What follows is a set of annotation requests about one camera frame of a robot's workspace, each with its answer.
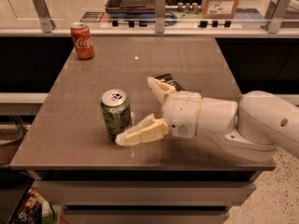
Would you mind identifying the cardboard box with label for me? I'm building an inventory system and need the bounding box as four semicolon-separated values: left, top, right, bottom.
201;0;239;19

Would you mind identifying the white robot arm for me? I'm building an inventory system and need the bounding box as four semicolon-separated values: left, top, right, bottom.
116;77;299;161

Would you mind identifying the red coke can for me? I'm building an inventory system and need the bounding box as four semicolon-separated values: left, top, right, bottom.
70;22;94;60

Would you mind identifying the grey drawer cabinet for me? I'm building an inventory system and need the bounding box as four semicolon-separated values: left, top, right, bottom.
31;170;262;224

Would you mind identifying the snack bag on floor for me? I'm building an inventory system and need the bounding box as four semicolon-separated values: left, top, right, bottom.
12;189;61;224

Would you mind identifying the metal glass bracket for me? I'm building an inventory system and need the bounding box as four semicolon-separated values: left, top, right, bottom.
32;0;56;33
155;0;165;34
264;0;299;34

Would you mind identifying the green soda can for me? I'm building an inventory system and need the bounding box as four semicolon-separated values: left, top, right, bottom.
100;89;132;139

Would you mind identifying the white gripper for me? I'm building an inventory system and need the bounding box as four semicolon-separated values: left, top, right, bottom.
115;77;202;147

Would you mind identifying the black snack bar packet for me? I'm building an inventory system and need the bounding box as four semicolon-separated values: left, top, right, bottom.
156;74;183;91

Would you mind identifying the left metal glass bracket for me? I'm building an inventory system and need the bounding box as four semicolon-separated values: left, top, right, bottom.
32;0;56;33

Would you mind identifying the middle metal glass bracket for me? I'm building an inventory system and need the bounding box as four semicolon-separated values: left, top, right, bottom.
155;0;165;34

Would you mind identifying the right metal glass bracket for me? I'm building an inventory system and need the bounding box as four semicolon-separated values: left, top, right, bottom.
264;0;299;34

